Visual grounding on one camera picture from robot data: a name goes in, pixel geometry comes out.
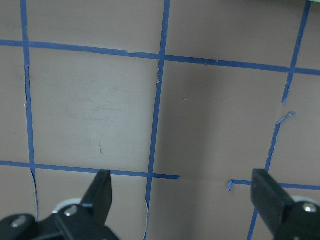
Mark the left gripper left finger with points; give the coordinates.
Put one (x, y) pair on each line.
(98, 198)

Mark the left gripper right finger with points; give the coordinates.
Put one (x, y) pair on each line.
(275, 206)

